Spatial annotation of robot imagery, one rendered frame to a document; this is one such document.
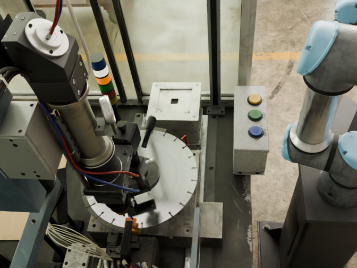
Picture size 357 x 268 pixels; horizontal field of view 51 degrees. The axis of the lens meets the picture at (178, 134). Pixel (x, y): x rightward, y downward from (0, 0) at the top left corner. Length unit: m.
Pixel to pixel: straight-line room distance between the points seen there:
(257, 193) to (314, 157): 1.02
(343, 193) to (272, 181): 0.96
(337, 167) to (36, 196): 0.81
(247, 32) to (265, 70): 1.51
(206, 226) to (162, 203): 0.18
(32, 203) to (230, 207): 0.69
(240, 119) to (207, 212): 0.33
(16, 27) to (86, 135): 0.21
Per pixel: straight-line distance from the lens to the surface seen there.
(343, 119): 2.50
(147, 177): 1.08
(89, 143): 0.67
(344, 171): 1.17
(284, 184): 2.18
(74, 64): 0.57
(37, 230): 0.99
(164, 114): 1.28
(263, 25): 3.14
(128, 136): 0.80
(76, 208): 1.34
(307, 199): 1.30
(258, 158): 1.23
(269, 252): 1.99
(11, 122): 0.60
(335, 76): 0.82
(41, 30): 0.53
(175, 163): 1.10
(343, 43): 0.80
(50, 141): 0.64
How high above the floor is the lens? 1.87
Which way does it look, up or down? 52 degrees down
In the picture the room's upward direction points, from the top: 9 degrees counter-clockwise
